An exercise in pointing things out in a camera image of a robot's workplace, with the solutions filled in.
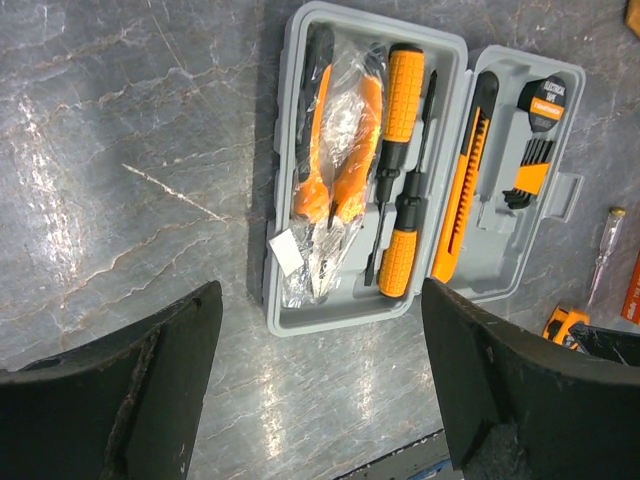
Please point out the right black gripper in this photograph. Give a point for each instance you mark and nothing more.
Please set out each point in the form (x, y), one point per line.
(607, 344)

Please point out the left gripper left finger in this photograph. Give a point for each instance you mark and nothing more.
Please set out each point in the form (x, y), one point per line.
(124, 406)

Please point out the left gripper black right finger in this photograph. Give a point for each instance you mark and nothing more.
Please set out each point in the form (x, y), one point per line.
(517, 406)

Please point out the orange black screwdriver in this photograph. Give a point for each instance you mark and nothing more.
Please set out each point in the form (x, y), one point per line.
(406, 78)
(398, 259)

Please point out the grey plastic tool case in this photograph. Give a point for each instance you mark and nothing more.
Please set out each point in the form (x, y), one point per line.
(497, 241)

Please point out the orange utility knife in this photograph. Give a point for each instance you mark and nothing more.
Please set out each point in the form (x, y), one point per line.
(473, 141)

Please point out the orange handled pliers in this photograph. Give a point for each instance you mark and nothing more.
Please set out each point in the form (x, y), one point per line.
(339, 123)

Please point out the orange printed box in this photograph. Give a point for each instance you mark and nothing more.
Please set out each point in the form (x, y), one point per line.
(631, 307)

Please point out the orange tape measure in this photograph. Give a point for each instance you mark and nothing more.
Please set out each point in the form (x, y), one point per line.
(557, 328)

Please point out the thin metal rod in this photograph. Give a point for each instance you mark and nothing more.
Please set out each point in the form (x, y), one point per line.
(607, 244)

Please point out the round black orange tape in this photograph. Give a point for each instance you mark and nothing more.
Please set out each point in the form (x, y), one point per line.
(544, 102)

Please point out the blue grey cable duct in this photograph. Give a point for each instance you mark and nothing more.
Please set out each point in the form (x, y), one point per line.
(426, 458)

